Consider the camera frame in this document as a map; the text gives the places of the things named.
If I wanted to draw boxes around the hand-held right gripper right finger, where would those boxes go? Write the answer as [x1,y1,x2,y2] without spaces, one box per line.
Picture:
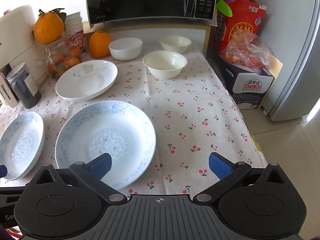
[193,152,293,203]

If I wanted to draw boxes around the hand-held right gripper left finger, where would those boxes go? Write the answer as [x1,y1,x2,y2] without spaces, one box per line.
[26,153,128,203]

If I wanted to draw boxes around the small blue patterned plate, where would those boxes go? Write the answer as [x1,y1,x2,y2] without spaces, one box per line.
[0,111,45,181]

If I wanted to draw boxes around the large blue patterned plate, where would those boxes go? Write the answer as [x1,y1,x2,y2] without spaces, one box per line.
[55,100,157,190]

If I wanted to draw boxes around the plain white plate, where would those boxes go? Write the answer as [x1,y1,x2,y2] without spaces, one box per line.
[55,60,118,102]

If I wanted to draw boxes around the cream bowl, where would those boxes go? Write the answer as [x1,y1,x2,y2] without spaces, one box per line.
[143,50,188,79]
[158,35,192,54]

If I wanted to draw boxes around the white bowl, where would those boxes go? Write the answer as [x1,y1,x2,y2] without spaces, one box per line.
[108,38,143,61]

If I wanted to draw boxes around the cherry print tablecloth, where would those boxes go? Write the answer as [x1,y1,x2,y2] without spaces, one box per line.
[0,44,268,198]

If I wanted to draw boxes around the dark cardboard box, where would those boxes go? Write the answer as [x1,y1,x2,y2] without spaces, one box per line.
[215,52,275,110]

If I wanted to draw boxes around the clear jar with dark contents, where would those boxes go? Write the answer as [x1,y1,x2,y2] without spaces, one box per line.
[6,62,42,109]

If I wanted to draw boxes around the glass jar of small oranges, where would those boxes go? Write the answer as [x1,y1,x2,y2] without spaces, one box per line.
[35,34,82,79]

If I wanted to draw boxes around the plastic bag of oranges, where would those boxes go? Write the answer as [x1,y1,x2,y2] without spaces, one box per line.
[220,31,272,69]

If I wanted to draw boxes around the red label can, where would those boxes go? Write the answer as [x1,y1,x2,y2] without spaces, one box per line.
[67,30,88,54]

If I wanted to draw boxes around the white air fryer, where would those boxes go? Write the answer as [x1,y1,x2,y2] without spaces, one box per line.
[0,4,49,107]

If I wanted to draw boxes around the silver refrigerator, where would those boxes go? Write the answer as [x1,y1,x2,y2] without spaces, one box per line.
[261,0,320,122]

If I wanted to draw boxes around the stack of white cups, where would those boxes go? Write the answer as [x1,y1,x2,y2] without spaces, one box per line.
[64,12,83,34]

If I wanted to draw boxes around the large orange with leaves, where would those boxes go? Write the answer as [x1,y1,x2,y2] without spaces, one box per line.
[33,8,67,45]

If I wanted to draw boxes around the red cardboard box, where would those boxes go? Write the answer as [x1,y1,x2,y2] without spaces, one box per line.
[215,0,267,58]

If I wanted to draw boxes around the black microwave oven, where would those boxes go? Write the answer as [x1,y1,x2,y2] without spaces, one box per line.
[84,0,218,25]

